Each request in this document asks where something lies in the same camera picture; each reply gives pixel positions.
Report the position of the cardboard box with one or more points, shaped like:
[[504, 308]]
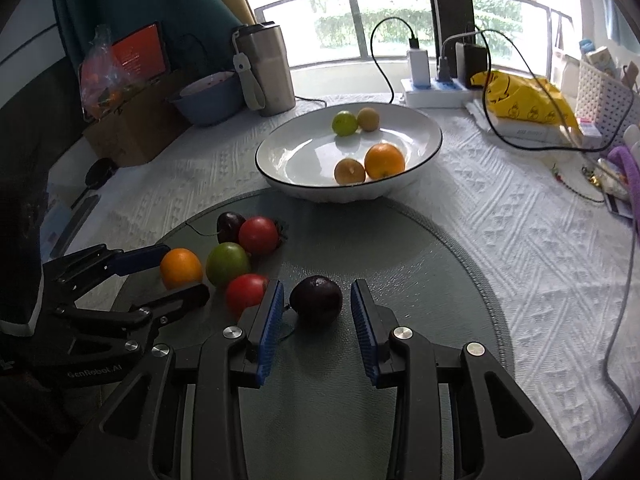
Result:
[[135, 125]]

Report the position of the white perforated basket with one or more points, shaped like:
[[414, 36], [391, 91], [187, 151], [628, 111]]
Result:
[[605, 100]]

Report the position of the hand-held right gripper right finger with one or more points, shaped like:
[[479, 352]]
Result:
[[364, 332]]

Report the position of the black phone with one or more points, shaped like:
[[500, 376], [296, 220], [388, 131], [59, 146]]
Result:
[[75, 227]]

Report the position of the blue bowl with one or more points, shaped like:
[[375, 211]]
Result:
[[210, 100]]

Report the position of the dark purple plum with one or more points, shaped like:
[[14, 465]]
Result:
[[316, 300], [228, 225]]

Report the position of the black window post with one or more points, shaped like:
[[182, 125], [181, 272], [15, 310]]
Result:
[[450, 0]]

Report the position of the white textured tablecloth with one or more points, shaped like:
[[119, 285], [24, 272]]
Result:
[[540, 260]]

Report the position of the red tomato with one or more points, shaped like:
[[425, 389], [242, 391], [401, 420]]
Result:
[[244, 294], [257, 235]]

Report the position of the orange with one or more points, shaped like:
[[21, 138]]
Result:
[[181, 269], [384, 161]]

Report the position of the yellow-brown round fruit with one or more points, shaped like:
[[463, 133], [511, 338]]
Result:
[[349, 171], [368, 118]]

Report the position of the purple plush item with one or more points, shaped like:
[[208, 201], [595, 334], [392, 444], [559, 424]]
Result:
[[631, 170]]

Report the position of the green tomato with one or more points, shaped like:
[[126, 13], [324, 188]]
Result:
[[227, 262]]

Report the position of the balcony railing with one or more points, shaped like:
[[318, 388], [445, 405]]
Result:
[[350, 15]]

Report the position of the white charger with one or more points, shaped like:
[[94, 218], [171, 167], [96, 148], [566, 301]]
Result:
[[418, 65]]

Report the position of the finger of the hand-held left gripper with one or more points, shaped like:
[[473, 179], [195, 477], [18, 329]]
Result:
[[185, 300], [142, 259]]

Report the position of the white flat box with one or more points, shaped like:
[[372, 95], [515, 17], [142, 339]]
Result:
[[530, 132]]

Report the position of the clear plastic bag of oranges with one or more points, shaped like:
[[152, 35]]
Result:
[[100, 80]]

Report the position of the stainless steel tumbler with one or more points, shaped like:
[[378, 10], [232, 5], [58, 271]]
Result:
[[267, 67]]

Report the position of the green lime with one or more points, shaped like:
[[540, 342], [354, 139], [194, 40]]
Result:
[[345, 123]]

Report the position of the black power adapter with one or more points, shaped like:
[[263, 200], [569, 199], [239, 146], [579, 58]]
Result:
[[472, 65]]

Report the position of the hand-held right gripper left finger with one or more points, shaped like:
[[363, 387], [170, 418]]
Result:
[[269, 332]]

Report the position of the round grey-green placemat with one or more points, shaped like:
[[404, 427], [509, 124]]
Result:
[[430, 270]]

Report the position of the yellow plastic bag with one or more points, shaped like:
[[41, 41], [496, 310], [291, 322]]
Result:
[[520, 100]]

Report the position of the black round-headed tool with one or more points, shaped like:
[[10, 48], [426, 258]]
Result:
[[100, 170]]

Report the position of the tablet with red screen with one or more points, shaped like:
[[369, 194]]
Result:
[[140, 52]]

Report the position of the white bowl with black rim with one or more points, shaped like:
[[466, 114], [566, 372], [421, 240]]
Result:
[[305, 155]]

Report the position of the white power strip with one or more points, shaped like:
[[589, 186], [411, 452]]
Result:
[[435, 94]]

